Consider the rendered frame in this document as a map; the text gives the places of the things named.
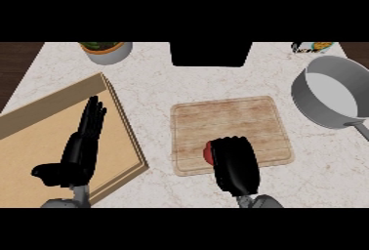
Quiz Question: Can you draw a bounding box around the white pot with plant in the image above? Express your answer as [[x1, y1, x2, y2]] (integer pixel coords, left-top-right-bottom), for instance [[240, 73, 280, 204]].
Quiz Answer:
[[79, 42, 135, 66]]

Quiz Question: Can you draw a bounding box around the small patterned packet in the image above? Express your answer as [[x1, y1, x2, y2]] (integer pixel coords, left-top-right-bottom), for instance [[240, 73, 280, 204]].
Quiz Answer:
[[290, 42, 337, 55]]

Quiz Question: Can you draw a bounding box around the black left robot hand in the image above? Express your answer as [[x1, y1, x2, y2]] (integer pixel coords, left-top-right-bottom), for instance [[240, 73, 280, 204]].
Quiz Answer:
[[32, 95, 108, 188]]

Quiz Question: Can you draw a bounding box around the grey pot with handle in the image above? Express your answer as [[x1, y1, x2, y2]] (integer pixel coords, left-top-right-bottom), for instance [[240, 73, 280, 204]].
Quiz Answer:
[[290, 55, 369, 143]]

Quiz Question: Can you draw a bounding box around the red bell pepper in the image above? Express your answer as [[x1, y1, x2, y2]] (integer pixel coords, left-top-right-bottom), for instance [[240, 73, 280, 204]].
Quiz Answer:
[[203, 141, 216, 166]]

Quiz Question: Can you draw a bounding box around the wooden cutting board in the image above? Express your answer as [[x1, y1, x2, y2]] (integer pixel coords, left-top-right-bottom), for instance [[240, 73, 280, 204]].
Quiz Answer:
[[169, 95, 296, 178]]

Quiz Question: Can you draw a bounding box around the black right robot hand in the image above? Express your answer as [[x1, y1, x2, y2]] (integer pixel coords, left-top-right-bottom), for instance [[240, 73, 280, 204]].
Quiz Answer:
[[209, 136, 263, 198]]

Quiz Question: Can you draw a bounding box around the black appliance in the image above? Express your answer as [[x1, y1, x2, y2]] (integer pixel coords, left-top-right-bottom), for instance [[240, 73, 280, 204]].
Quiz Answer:
[[169, 42, 254, 68]]

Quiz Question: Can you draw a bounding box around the open tan wooden drawer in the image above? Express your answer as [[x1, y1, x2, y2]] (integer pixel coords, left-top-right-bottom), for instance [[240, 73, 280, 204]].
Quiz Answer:
[[0, 71, 151, 209]]

